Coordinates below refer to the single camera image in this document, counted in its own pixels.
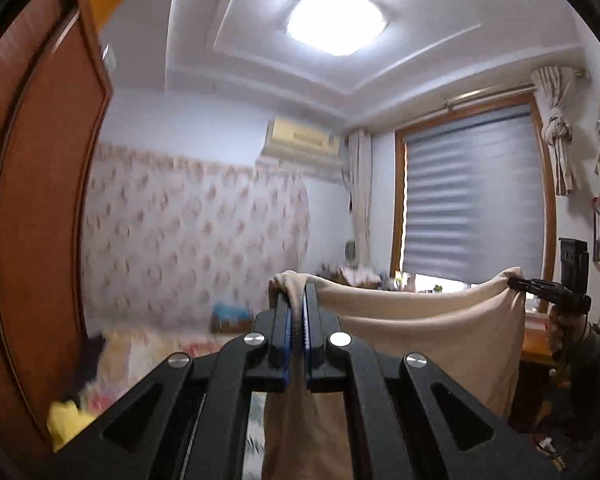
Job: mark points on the yellow plush toy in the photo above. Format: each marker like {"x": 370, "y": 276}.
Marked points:
{"x": 65, "y": 422}

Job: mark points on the beige air conditioner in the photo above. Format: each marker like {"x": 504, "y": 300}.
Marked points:
{"x": 300, "y": 140}

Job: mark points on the leaf print blanket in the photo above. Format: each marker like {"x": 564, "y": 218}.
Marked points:
{"x": 252, "y": 435}

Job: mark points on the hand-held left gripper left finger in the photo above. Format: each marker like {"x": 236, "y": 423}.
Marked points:
{"x": 282, "y": 355}

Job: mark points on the floral blanket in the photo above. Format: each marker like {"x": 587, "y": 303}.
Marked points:
{"x": 145, "y": 355}

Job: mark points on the person's right forearm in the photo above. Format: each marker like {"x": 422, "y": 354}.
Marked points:
{"x": 595, "y": 375}

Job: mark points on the wooden louvered wardrobe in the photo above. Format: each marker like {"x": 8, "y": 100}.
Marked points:
{"x": 40, "y": 185}

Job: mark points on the person's right hand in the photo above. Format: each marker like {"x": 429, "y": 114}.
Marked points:
{"x": 567, "y": 332}

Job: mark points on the beige tied curtain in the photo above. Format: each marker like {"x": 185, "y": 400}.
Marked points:
{"x": 560, "y": 130}
{"x": 360, "y": 185}

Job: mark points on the wooden sideboard cabinet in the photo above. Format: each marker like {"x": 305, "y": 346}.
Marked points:
{"x": 532, "y": 345}

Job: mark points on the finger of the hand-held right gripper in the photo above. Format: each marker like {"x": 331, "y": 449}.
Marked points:
{"x": 527, "y": 287}

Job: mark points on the cardboard box with floral cloth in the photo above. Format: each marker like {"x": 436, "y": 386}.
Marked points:
{"x": 355, "y": 275}

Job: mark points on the blue plastic bag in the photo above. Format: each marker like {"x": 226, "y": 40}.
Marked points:
{"x": 227, "y": 310}

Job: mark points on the square ceiling light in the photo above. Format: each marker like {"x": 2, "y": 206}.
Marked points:
{"x": 335, "y": 17}

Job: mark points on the striped window blind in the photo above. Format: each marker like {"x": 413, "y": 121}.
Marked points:
{"x": 475, "y": 200}

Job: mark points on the circle patterned curtain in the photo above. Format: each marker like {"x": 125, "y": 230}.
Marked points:
{"x": 180, "y": 235}

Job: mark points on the peach printed t-shirt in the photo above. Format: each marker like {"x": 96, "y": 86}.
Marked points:
{"x": 405, "y": 320}

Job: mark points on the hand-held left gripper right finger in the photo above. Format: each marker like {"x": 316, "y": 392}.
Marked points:
{"x": 312, "y": 350}

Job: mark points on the wooden window frame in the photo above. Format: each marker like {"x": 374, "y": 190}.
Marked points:
{"x": 399, "y": 185}

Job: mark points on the metal curtain rod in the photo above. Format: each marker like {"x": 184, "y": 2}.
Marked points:
{"x": 490, "y": 94}

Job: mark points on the plain cardboard box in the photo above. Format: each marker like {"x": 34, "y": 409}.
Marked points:
{"x": 232, "y": 326}

